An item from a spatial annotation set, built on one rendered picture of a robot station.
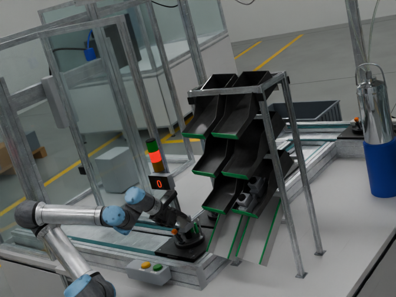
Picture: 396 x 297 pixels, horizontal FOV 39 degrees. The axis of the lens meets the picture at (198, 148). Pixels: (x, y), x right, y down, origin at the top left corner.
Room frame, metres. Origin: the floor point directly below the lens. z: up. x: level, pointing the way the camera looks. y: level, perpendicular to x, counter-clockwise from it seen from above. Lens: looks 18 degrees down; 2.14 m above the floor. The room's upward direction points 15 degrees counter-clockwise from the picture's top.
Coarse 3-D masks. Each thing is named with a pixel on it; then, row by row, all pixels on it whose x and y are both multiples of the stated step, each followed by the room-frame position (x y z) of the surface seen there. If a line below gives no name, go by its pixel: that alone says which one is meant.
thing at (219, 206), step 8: (224, 176) 2.18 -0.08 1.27; (216, 184) 2.15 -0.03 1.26; (224, 184) 2.15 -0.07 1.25; (232, 184) 2.12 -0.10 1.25; (240, 184) 2.06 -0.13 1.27; (216, 192) 2.14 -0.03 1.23; (224, 192) 2.11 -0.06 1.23; (232, 192) 2.08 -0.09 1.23; (240, 192) 2.05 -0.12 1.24; (208, 200) 2.11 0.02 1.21; (216, 200) 2.09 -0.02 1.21; (224, 200) 2.07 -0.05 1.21; (232, 200) 2.02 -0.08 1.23; (208, 208) 2.06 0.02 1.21; (216, 208) 2.05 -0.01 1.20; (224, 208) 2.03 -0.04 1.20
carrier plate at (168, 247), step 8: (208, 232) 2.32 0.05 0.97; (168, 240) 2.34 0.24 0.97; (208, 240) 2.24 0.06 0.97; (160, 248) 2.29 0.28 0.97; (168, 248) 2.27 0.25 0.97; (176, 248) 2.25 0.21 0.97; (192, 248) 2.21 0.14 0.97; (200, 248) 2.19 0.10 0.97; (176, 256) 2.18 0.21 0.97; (184, 256) 2.15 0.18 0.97; (192, 256) 2.14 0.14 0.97
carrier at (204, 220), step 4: (204, 212) 2.54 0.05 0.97; (208, 212) 2.48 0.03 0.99; (200, 216) 2.50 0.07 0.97; (204, 216) 2.49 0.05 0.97; (208, 216) 2.45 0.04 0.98; (212, 216) 2.43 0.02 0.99; (216, 216) 2.41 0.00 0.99; (196, 220) 2.47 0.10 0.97; (200, 220) 2.46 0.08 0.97; (204, 220) 2.45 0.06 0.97; (208, 220) 2.44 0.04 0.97; (212, 220) 2.42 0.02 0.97; (200, 224) 2.42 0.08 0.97; (204, 224) 2.41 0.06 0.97; (208, 224) 2.40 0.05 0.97; (212, 224) 2.39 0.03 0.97; (208, 228) 2.38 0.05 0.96; (212, 228) 2.36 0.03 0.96
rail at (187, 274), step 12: (72, 240) 2.65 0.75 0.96; (84, 252) 2.53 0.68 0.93; (96, 252) 2.46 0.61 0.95; (108, 252) 2.41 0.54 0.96; (120, 252) 2.38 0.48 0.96; (132, 252) 2.34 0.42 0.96; (96, 264) 2.49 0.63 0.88; (108, 264) 2.42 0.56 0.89; (120, 264) 2.36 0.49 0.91; (168, 264) 2.15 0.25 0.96; (180, 264) 2.12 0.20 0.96; (192, 264) 2.09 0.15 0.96; (180, 276) 2.10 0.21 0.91; (192, 276) 2.05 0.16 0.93; (204, 276) 2.06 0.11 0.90; (192, 288) 2.07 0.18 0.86
